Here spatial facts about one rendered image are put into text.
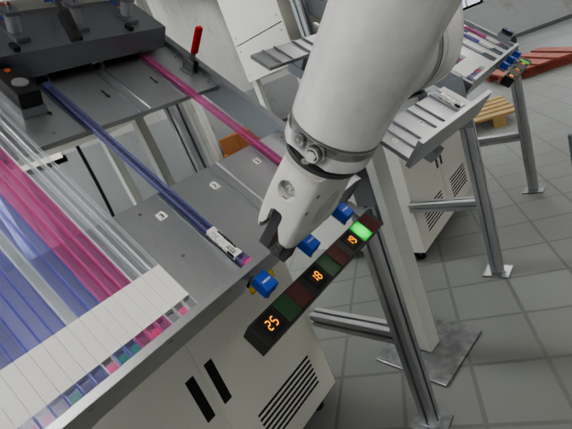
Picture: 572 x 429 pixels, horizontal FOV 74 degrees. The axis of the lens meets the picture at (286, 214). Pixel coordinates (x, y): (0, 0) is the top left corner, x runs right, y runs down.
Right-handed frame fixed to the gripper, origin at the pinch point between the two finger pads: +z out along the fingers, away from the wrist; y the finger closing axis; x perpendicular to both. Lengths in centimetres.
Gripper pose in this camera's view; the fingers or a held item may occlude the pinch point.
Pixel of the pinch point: (283, 243)
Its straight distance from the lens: 47.0
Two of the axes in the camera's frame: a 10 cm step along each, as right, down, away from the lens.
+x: -7.5, -6.1, 2.6
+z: -2.7, 6.4, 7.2
